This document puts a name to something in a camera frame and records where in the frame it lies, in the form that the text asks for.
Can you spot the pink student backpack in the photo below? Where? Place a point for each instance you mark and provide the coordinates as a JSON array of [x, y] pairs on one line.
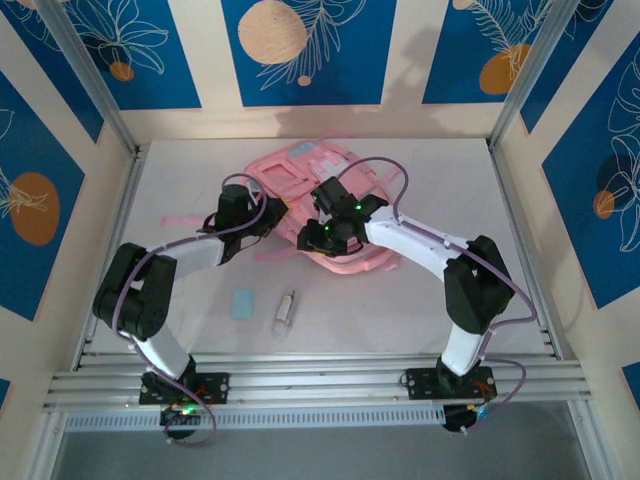
[[280, 172]]

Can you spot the glue stick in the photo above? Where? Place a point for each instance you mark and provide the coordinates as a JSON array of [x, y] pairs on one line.
[[285, 312]]

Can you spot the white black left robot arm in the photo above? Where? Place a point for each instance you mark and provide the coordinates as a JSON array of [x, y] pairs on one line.
[[135, 295]]

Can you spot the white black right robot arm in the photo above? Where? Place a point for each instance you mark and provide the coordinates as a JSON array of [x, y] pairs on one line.
[[480, 285]]

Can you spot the light blue eraser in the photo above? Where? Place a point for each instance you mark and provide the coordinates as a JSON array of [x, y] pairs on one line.
[[243, 304]]

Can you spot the black controller board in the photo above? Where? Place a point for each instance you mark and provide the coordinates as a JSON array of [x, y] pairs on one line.
[[180, 417], [462, 417]]

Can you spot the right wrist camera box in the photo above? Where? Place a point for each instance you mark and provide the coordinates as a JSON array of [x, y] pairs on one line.
[[331, 195]]

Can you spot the aluminium rail beam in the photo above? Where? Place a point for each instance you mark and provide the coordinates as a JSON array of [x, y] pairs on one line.
[[320, 380]]

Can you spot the aluminium side rail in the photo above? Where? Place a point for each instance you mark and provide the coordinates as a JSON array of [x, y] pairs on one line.
[[116, 235], [501, 170]]

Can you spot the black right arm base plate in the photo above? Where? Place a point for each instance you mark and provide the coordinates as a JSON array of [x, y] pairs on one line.
[[420, 382]]

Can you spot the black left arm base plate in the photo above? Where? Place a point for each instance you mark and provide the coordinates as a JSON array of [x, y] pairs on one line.
[[215, 387]]

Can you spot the aluminium frame post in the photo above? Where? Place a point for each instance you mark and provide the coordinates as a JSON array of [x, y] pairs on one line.
[[95, 85], [525, 75]]

